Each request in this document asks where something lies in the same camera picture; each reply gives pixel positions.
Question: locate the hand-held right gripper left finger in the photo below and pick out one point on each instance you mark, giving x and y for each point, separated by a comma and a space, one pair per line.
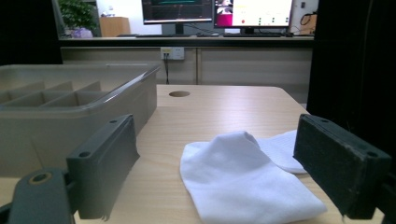
102, 165

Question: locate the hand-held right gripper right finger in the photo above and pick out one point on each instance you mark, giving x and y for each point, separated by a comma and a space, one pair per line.
339, 168

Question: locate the white sock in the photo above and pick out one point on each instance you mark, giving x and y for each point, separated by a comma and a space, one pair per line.
280, 152
243, 186

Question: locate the grey divided storage box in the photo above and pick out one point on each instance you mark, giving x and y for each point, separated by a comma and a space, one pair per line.
31, 140

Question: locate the black curtain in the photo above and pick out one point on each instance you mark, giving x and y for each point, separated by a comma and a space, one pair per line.
28, 31
358, 62

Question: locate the beige long cabinet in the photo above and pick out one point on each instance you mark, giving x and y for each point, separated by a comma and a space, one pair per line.
249, 68

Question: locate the black keyboard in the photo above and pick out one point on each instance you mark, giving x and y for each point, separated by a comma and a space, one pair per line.
165, 35
252, 34

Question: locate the green potted plant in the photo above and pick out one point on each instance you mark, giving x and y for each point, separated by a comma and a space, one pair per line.
76, 14

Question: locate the computer monitor with dark screen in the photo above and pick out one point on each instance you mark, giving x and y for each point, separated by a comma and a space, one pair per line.
177, 9

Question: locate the computer monitor with white screen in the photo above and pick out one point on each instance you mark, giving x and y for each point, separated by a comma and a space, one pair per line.
261, 12

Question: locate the white wall socket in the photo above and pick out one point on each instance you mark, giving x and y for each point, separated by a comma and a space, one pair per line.
174, 53

